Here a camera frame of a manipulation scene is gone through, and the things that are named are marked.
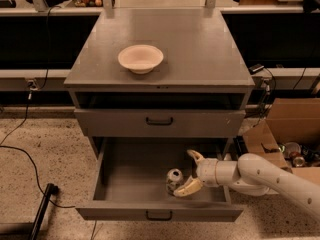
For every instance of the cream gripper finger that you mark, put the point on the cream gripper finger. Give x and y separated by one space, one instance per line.
191 186
196 156

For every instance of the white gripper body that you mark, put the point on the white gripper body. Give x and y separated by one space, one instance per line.
206 171

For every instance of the white green 7up can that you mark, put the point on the white green 7up can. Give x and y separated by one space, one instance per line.
174 180

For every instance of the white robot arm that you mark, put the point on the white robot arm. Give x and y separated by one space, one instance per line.
252 175

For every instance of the open grey lower drawer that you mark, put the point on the open grey lower drawer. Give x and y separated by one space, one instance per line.
130 182

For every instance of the grey metal drawer cabinet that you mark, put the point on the grey metal drawer cabinet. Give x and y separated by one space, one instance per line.
202 68

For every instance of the closed grey upper drawer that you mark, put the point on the closed grey upper drawer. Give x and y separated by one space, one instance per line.
159 123

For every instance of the open cardboard box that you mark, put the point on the open cardboard box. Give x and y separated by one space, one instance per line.
289 120

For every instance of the cans inside cardboard box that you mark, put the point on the cans inside cardboard box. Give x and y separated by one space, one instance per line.
298 155

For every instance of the small black device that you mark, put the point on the small black device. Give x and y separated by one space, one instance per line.
255 68

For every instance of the white paper bowl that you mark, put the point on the white paper bowl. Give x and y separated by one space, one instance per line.
140 59

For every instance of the black metal bar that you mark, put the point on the black metal bar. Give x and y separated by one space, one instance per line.
50 190

